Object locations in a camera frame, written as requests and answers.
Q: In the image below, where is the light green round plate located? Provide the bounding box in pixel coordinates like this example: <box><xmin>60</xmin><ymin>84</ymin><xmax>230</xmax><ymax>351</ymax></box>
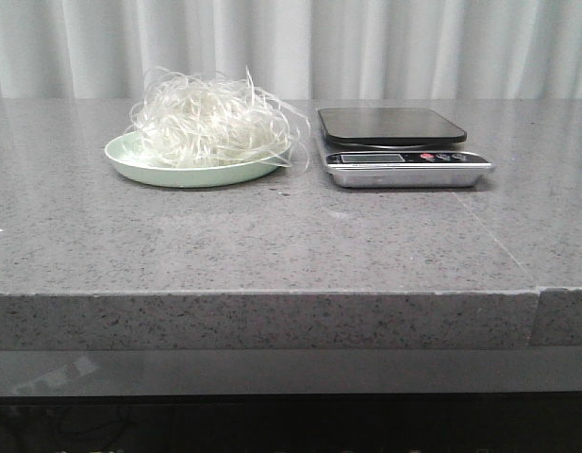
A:
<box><xmin>105</xmin><ymin>132</ymin><xmax>291</xmax><ymax>188</ymax></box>

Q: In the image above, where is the white pleated curtain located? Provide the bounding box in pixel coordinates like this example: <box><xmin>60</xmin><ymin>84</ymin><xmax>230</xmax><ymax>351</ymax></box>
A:
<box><xmin>0</xmin><ymin>1</ymin><xmax>582</xmax><ymax>99</ymax></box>

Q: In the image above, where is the white vermicelli noodle bundle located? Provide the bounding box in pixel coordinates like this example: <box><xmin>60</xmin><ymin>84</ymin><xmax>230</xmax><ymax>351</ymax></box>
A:
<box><xmin>128</xmin><ymin>66</ymin><xmax>311</xmax><ymax>168</ymax></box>

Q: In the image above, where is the silver digital kitchen scale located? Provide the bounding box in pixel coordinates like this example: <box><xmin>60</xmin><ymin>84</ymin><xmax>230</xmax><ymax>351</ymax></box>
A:
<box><xmin>317</xmin><ymin>107</ymin><xmax>494</xmax><ymax>189</ymax></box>

